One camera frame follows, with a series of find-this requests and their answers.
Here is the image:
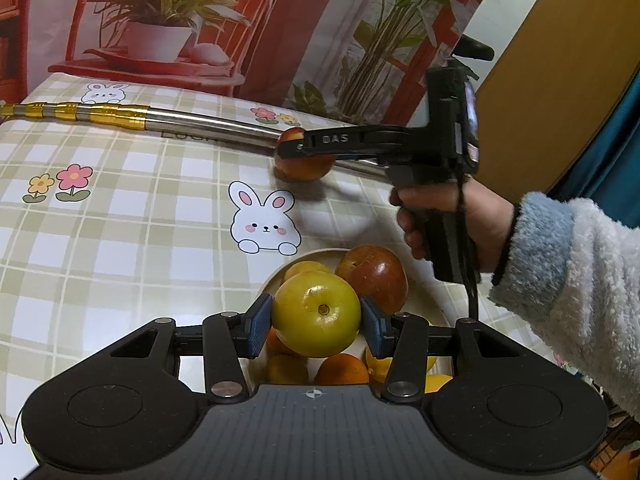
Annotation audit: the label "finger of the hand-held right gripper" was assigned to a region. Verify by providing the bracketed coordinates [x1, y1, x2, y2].
[276, 132, 322, 160]

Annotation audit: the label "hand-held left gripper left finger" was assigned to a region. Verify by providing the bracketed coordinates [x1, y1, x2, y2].
[95, 294, 274, 405]

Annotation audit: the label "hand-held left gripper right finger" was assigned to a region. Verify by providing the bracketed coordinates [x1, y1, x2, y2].
[360, 296, 538, 405]

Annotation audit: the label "bright red apple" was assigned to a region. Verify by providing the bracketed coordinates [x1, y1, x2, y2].
[273, 127, 335, 182]

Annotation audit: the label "small orange mandarin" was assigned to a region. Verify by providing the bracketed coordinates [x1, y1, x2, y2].
[265, 327, 306, 358]
[314, 353, 370, 386]

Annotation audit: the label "yellow lemon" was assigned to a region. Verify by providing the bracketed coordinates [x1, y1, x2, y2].
[424, 374, 455, 395]
[365, 345, 438, 386]

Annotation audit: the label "dark red apple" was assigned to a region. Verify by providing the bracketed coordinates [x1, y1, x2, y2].
[335, 244, 409, 316]

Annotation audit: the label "small brown round fruit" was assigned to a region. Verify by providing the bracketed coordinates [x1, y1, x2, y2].
[265, 354, 310, 386]

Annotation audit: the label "yellow-green plum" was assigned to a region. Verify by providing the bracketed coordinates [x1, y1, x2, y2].
[271, 271, 362, 359]
[283, 260, 335, 286]

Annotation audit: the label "cream round plate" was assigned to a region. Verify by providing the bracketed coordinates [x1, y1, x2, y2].
[247, 247, 456, 396]

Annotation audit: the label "person's right forearm fleece sleeve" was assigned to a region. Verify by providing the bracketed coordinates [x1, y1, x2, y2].
[490, 191, 640, 421]

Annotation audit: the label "person's right hand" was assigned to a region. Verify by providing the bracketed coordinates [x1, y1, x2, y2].
[390, 179, 515, 277]

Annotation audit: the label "black chair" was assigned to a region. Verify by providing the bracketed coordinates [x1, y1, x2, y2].
[452, 35, 496, 63]

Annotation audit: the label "telescopic steel pole gold bands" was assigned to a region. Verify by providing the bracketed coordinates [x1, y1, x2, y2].
[0, 101, 391, 181]

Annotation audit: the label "wooden board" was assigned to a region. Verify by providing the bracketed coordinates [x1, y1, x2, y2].
[472, 0, 640, 196]

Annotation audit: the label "checked bunny print tablecloth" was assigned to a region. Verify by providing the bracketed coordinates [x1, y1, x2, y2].
[0, 72, 601, 466]

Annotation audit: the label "teal cloth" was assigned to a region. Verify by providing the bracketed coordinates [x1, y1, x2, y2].
[552, 75, 640, 211]

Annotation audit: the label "black wrist strap cord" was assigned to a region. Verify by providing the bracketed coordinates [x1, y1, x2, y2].
[450, 172, 518, 322]

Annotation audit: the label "printed room scene wall tapestry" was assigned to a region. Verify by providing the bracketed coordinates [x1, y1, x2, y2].
[0, 0, 506, 128]

